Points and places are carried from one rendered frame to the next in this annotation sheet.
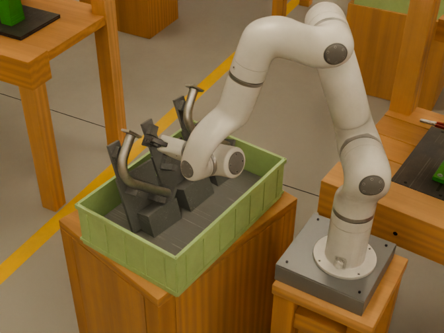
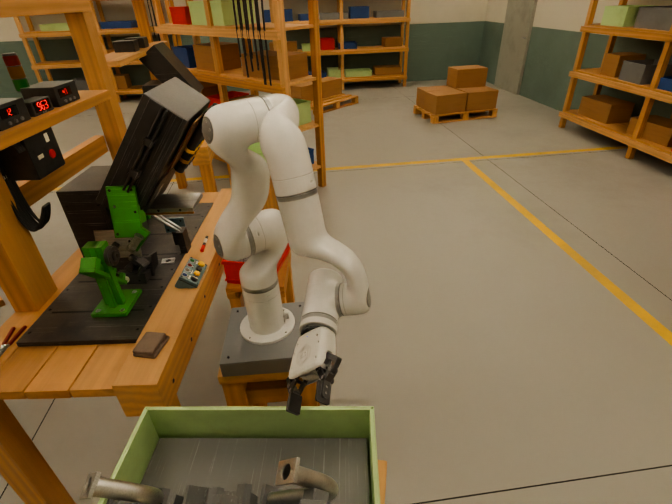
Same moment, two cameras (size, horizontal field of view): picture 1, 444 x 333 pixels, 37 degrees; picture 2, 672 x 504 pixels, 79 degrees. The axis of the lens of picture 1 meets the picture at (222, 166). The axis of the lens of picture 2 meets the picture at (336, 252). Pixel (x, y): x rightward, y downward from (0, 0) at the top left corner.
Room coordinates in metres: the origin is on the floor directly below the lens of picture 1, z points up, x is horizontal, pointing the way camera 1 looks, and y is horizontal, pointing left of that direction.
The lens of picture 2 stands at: (1.81, 0.67, 1.88)
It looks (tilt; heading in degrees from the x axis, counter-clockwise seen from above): 32 degrees down; 237
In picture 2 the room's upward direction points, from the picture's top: 2 degrees counter-clockwise
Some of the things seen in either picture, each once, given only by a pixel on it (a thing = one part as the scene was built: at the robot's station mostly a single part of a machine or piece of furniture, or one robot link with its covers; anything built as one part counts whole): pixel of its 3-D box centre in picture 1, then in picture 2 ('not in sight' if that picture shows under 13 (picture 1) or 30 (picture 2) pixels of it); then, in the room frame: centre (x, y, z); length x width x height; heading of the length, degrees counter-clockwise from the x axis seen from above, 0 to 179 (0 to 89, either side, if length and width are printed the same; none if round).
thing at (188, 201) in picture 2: not in sight; (154, 204); (1.56, -1.18, 1.11); 0.39 x 0.16 x 0.03; 147
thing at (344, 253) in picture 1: (348, 234); (263, 304); (1.43, -0.38, 1.00); 0.19 x 0.19 x 0.18
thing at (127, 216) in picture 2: not in sight; (128, 208); (1.68, -1.07, 1.17); 0.13 x 0.12 x 0.20; 57
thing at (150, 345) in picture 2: not in sight; (151, 344); (1.78, -0.52, 0.91); 0.10 x 0.08 x 0.03; 46
